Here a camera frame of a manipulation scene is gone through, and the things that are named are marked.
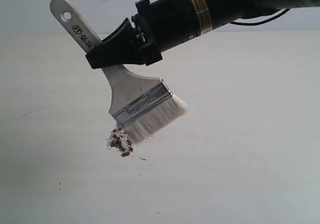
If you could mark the white wooden paint brush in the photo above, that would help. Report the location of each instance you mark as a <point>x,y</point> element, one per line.
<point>140,105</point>

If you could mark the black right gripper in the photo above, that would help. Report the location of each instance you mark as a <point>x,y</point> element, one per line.
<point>164,24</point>

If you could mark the grains and brown pellets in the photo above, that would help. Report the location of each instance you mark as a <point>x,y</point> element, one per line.
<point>119,139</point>

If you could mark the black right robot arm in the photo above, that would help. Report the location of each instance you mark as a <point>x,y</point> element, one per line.
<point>213,14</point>

